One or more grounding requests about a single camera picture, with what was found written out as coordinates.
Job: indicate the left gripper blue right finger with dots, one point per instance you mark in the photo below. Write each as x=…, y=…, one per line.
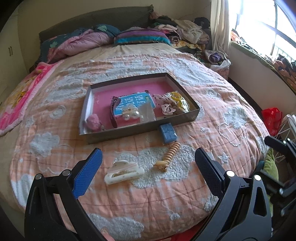
x=212, y=172

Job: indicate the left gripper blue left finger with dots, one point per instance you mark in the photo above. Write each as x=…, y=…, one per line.
x=86, y=173

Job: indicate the cream hair claw clip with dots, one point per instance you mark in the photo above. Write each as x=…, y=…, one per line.
x=123, y=171

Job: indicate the pink fluffy pompom clip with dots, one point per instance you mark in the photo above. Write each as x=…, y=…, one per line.
x=94, y=124

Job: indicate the blue small box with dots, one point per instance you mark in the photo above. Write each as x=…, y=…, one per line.
x=168, y=133

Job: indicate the peach cloud pattern quilt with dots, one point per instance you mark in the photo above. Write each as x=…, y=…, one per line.
x=157, y=204

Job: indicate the brown tray with pink lining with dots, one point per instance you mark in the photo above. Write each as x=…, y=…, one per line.
x=98, y=100

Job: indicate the pearl bow hair clip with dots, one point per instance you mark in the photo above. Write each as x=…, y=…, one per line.
x=130, y=112

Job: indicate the dark red hair clip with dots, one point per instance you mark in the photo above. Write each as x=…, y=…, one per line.
x=114, y=103

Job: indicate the red plastic bag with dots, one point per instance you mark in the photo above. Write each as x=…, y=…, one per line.
x=272, y=118

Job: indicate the blue booklet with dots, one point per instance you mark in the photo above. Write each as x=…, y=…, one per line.
x=138, y=99

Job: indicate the pink cartoon blanket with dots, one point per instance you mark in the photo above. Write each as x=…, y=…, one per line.
x=14, y=107

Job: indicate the floral fabric basket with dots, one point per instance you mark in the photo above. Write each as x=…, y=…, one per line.
x=218, y=62

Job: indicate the cream wardrobe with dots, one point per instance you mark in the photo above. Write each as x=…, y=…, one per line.
x=12, y=66

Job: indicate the purple and teal folded duvet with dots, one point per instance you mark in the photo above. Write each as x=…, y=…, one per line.
x=78, y=41

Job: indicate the pile of clothes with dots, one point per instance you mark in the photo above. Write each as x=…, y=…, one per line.
x=186, y=36

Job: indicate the striped purple teal pillow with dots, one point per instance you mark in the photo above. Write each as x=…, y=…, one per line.
x=141, y=36

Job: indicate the dark grey headboard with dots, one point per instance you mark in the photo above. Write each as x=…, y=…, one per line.
x=122, y=18

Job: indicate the window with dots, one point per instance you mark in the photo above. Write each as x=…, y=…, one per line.
x=264, y=26

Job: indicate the cream curtain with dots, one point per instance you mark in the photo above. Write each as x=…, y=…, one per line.
x=220, y=26

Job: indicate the yellow ring toy in bag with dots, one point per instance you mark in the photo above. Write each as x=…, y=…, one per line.
x=178, y=102

